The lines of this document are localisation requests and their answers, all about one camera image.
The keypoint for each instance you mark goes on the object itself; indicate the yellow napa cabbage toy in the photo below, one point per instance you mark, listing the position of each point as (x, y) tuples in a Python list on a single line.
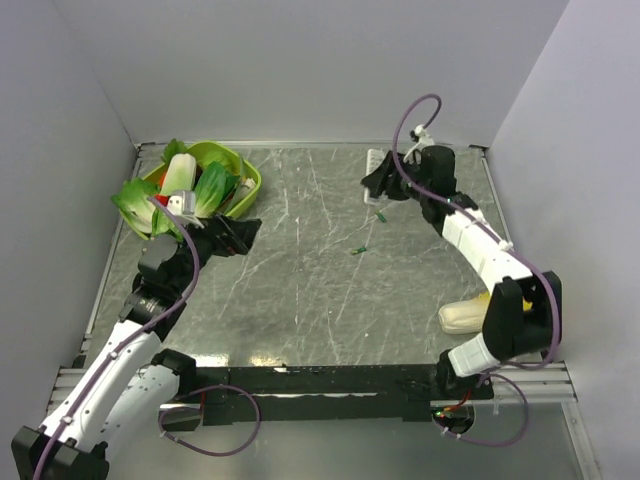
[(464, 317)]

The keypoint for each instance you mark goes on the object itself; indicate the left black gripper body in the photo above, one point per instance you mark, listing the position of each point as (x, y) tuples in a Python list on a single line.
[(217, 243)]

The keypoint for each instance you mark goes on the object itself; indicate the green bok choy right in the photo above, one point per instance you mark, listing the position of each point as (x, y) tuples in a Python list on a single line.
[(213, 187)]

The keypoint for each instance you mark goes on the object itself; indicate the green plastic basket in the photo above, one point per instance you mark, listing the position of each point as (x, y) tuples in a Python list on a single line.
[(242, 193)]

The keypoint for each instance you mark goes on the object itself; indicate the green lettuce leaf left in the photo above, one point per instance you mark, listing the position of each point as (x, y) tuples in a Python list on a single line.
[(134, 206)]

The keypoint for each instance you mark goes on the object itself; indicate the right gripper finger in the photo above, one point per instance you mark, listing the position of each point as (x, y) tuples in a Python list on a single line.
[(384, 172), (387, 189)]

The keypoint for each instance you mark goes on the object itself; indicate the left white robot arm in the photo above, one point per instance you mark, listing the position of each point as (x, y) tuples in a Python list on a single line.
[(132, 374)]

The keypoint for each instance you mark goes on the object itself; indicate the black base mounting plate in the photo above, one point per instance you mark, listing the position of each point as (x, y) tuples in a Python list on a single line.
[(408, 392)]

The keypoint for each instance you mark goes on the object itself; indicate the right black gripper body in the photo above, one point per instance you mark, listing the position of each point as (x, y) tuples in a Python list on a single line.
[(405, 188)]

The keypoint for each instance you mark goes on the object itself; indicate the long white green cabbage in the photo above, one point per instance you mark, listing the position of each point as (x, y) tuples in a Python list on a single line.
[(180, 174)]

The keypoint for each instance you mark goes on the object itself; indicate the beige remote control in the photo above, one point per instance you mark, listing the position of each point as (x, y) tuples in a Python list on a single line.
[(374, 159)]

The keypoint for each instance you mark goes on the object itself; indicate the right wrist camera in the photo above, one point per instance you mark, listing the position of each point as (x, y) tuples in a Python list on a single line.
[(422, 139)]

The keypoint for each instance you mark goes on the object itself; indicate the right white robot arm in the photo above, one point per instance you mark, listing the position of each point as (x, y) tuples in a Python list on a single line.
[(524, 311)]

